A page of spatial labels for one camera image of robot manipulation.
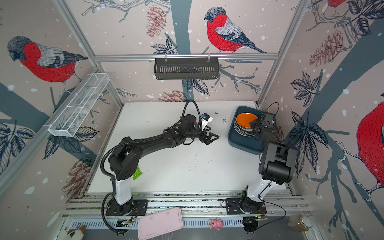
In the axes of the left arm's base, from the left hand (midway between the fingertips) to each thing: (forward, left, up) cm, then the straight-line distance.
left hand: (215, 133), depth 81 cm
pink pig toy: (-39, +2, -16) cm, 42 cm away
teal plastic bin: (0, -25, -13) cm, 28 cm away
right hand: (+12, -28, -8) cm, 31 cm away
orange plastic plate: (+19, -23, -11) cm, 32 cm away
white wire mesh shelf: (+6, +73, +12) cm, 74 cm away
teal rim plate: (+10, -22, -13) cm, 27 cm away
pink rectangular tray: (-39, +28, -17) cm, 51 cm away
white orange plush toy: (-42, +65, -17) cm, 79 cm away
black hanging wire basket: (+51, +17, +9) cm, 54 cm away
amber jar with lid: (-40, -33, -9) cm, 53 cm away
